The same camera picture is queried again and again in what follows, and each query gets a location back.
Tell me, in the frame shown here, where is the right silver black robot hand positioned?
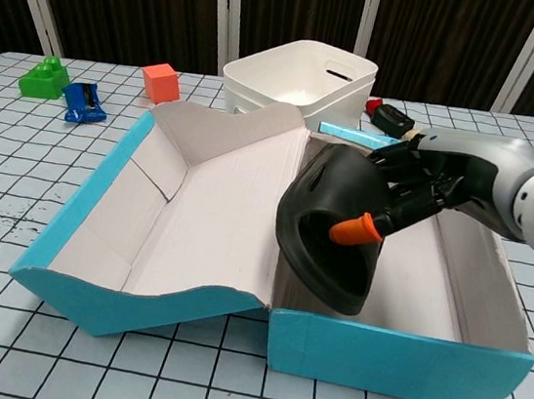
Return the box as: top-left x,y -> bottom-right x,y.
328,114 -> 534,270

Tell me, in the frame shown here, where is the black slipper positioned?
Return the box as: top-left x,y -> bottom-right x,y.
264,137 -> 405,320

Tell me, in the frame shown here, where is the light blue shoe box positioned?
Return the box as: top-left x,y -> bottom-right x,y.
0,69 -> 534,399

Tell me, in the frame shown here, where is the black bottle with red cap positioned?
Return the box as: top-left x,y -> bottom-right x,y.
361,97 -> 421,141

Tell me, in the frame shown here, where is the white plastic storage bin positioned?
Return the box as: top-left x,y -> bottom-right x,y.
216,29 -> 381,139

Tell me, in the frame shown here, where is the orange cube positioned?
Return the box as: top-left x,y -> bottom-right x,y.
138,60 -> 185,104

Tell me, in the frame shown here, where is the blue toy piece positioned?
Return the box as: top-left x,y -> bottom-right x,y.
58,78 -> 114,128

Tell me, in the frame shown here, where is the green toy block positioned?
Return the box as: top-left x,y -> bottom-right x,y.
18,52 -> 74,104

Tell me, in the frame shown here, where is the white checkered tablecloth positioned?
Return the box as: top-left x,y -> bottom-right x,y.
0,44 -> 534,399

